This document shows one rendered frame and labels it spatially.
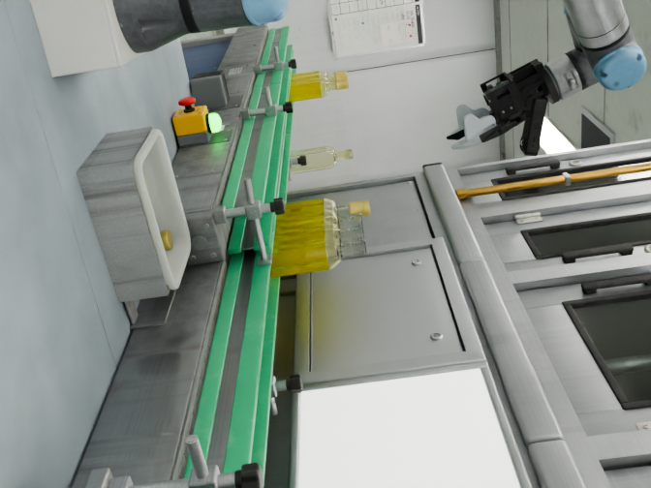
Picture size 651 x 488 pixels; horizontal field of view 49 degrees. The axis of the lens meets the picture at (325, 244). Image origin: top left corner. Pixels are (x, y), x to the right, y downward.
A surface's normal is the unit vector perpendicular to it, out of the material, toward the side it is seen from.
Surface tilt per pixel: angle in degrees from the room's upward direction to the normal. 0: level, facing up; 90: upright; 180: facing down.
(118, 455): 90
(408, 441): 90
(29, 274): 0
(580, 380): 90
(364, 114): 90
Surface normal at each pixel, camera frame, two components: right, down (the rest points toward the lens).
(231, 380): -0.15, -0.88
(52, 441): 0.99, -0.14
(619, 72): 0.04, 0.73
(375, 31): 0.02, 0.46
